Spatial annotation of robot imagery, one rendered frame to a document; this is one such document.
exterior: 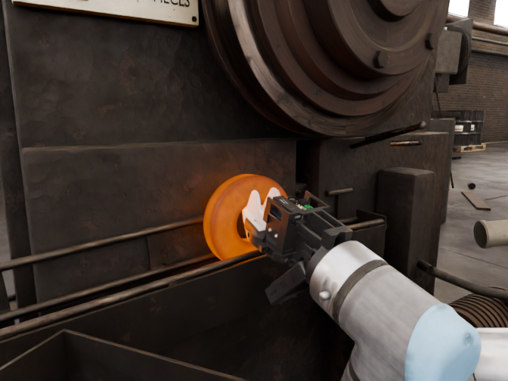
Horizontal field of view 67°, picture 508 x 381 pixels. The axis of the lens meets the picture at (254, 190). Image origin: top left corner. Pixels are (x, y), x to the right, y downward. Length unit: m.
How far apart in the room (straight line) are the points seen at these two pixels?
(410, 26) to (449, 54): 8.14
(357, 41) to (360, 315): 0.36
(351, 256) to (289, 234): 0.10
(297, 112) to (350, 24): 0.14
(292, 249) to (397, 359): 0.20
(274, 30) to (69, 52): 0.29
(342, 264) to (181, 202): 0.30
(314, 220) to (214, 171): 0.22
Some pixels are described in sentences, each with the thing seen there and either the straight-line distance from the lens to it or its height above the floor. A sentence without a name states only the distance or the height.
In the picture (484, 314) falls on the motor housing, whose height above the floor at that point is 0.52.
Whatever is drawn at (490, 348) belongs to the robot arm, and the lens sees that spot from 0.55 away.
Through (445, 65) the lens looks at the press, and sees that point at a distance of 8.75.
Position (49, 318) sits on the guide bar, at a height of 0.68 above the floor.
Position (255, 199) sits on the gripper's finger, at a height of 0.79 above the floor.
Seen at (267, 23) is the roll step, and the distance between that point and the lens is 0.58.
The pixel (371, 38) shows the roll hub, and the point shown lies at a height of 1.03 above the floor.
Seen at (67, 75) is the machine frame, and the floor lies 0.97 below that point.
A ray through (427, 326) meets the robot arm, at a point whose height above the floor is 0.73.
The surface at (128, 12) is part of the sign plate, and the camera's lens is 0.65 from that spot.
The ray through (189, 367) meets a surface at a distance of 0.34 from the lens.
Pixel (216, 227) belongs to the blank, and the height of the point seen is 0.75.
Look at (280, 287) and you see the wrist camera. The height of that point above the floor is 0.68.
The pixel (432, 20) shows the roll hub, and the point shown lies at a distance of 0.72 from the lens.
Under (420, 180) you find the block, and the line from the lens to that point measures 0.86.
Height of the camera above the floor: 0.92
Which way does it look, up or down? 11 degrees down
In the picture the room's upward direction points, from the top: straight up
